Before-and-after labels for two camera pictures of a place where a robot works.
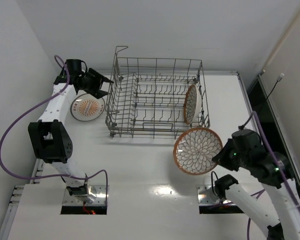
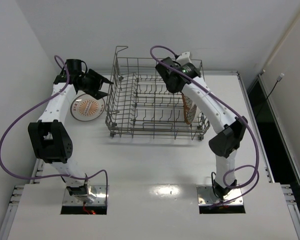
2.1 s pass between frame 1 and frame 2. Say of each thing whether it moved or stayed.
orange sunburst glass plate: stayed
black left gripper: stayed
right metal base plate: stayed
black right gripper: moved
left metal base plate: stayed
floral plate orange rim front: moved
